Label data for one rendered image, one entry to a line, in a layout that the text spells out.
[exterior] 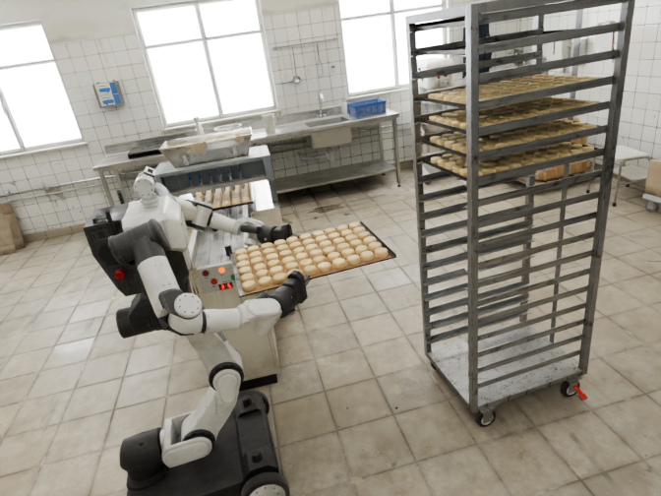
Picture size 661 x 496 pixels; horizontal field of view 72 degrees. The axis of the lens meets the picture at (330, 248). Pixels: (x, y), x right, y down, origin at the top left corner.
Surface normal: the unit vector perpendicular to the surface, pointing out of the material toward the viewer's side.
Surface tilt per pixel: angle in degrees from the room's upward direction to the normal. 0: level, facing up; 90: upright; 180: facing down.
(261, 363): 90
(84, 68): 90
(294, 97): 90
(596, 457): 0
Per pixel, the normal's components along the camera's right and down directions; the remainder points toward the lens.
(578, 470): -0.13, -0.90
